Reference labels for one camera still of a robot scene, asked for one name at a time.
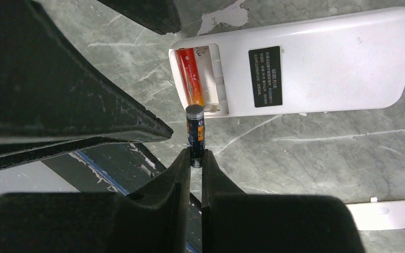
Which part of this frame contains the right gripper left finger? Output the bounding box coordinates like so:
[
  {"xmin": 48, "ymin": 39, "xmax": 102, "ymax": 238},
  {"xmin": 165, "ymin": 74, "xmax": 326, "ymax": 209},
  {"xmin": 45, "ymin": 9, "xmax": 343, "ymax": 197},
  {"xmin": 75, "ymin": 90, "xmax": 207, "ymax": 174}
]
[{"xmin": 0, "ymin": 149, "xmax": 190, "ymax": 252}]

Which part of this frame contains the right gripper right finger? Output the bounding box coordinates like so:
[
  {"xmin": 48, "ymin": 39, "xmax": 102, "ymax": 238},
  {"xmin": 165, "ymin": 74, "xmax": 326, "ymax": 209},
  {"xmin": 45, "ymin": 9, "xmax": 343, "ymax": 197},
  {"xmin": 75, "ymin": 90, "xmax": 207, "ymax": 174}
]
[{"xmin": 202, "ymin": 150, "xmax": 365, "ymax": 252}]

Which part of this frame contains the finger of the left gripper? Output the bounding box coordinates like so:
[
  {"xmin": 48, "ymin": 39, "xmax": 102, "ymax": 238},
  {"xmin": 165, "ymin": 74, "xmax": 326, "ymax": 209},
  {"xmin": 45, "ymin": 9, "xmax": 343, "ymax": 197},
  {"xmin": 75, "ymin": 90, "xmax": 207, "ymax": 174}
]
[
  {"xmin": 99, "ymin": 0, "xmax": 181, "ymax": 35},
  {"xmin": 0, "ymin": 1, "xmax": 173, "ymax": 170}
]

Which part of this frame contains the red AAA battery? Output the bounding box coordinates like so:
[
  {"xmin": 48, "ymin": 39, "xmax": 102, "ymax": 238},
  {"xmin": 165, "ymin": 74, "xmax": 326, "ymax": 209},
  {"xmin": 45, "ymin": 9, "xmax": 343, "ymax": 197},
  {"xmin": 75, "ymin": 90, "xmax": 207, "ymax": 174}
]
[{"xmin": 176, "ymin": 48, "xmax": 206, "ymax": 108}]

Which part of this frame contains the black AAA battery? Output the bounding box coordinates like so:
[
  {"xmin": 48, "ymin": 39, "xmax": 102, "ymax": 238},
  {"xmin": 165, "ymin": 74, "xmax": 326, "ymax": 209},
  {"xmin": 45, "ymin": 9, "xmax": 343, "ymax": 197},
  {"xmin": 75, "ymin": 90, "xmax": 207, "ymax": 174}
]
[{"xmin": 186, "ymin": 104, "xmax": 205, "ymax": 168}]

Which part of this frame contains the white battery cover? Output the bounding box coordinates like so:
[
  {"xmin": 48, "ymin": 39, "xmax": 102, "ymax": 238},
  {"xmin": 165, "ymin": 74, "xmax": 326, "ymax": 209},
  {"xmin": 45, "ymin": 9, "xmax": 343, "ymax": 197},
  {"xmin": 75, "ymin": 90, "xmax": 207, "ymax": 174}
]
[{"xmin": 346, "ymin": 197, "xmax": 405, "ymax": 231}]

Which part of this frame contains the white remote control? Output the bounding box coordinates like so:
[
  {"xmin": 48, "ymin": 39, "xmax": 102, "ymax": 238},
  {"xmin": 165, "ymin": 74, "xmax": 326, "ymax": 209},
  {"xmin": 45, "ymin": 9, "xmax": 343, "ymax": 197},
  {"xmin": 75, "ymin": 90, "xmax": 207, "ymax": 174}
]
[{"xmin": 169, "ymin": 7, "xmax": 405, "ymax": 118}]

